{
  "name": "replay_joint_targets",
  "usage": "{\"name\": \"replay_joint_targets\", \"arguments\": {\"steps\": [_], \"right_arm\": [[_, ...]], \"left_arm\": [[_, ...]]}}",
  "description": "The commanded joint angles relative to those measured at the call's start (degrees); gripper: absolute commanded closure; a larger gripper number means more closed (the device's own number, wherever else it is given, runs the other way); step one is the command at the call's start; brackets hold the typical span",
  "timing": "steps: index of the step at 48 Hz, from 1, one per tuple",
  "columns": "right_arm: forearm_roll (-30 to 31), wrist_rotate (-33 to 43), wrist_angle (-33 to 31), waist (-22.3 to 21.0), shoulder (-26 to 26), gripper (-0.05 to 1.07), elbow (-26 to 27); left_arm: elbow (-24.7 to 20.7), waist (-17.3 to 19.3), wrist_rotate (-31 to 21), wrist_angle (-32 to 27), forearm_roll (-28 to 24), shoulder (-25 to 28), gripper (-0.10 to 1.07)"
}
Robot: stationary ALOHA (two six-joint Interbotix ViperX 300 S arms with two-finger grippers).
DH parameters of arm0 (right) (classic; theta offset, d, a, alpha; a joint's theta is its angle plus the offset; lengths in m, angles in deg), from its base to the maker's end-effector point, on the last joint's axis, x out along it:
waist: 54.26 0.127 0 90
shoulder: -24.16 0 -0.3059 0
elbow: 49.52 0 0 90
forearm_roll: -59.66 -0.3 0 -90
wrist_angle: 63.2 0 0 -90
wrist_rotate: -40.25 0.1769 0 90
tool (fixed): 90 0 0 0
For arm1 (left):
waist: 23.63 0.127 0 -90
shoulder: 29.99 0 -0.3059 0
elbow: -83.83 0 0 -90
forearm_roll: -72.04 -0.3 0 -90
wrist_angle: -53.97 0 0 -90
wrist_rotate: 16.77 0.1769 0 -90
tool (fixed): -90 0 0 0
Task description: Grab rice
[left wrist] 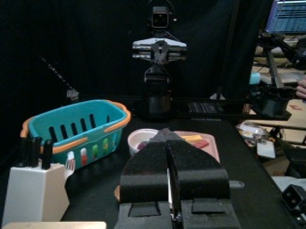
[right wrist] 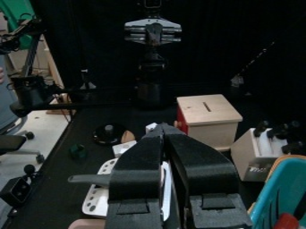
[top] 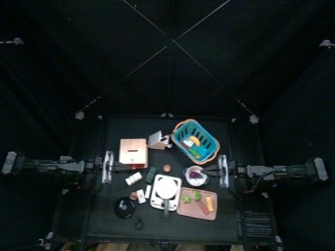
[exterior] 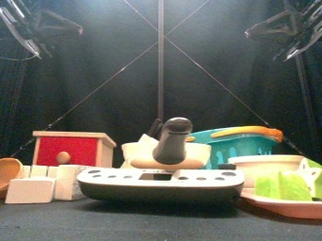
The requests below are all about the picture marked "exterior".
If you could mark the vertical metal frame pole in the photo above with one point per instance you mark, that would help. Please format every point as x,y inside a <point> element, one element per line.
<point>161,62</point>

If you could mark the pink toy plate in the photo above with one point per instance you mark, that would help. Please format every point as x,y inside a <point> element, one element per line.
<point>289,207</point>

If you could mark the large white wooden block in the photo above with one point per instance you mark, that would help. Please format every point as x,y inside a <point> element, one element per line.
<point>30,189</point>

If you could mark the red wooden drawer box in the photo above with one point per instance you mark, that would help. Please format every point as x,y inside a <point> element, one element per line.
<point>71,149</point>

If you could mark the white toy bowl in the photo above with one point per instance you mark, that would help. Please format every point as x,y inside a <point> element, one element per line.
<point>197,153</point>

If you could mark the small white wooden block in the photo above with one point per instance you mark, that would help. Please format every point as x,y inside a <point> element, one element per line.
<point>53,171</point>
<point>38,171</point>
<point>26,171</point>

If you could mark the dark frame post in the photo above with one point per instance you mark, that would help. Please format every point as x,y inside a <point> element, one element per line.
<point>305,100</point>

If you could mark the tall white speckled block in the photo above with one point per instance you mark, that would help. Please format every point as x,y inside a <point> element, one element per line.
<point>67,183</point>

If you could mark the green toy lettuce piece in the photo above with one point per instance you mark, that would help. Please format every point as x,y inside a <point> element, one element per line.
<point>268,186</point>
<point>296,186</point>

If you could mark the white toy pot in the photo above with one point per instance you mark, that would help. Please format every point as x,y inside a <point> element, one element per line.
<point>264,164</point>

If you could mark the white green toy vegetable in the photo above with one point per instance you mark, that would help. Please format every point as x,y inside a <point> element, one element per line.
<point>312,175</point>

